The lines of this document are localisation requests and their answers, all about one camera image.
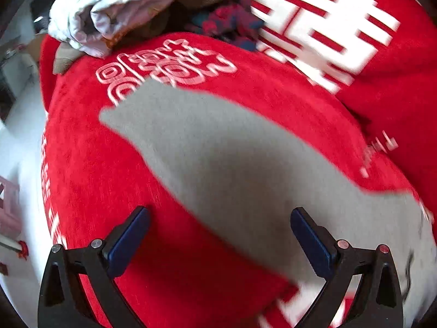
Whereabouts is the red wedding quilt roll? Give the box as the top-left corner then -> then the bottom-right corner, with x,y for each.
251,0 -> 436,211

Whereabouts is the white patterned folded blanket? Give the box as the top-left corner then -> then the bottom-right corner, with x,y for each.
47,0 -> 247,76

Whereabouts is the grey knit sweater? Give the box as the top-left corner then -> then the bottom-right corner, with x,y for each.
99,80 -> 436,327

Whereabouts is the red wedding bed cover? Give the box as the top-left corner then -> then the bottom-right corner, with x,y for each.
39,32 -> 435,328

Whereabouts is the dark red blue garment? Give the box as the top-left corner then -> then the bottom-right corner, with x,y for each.
184,0 -> 264,52

